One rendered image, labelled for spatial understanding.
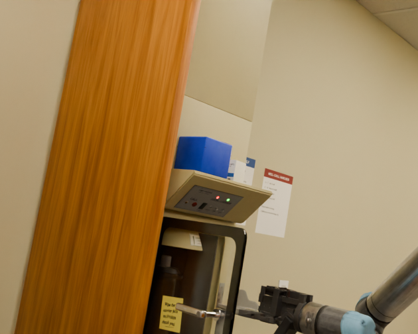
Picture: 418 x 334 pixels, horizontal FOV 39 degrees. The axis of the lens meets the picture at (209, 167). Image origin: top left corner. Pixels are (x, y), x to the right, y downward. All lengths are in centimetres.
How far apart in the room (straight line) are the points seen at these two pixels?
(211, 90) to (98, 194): 42
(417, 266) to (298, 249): 150
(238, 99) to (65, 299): 72
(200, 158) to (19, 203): 58
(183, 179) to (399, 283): 54
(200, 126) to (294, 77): 115
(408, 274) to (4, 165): 109
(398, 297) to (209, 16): 86
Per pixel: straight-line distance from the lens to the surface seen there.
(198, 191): 147
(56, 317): 162
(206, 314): 125
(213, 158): 146
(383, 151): 338
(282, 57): 260
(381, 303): 139
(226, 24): 168
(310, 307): 135
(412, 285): 133
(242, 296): 142
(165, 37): 149
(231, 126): 167
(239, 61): 171
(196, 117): 157
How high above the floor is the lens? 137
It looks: 6 degrees up
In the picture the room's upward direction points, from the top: 10 degrees clockwise
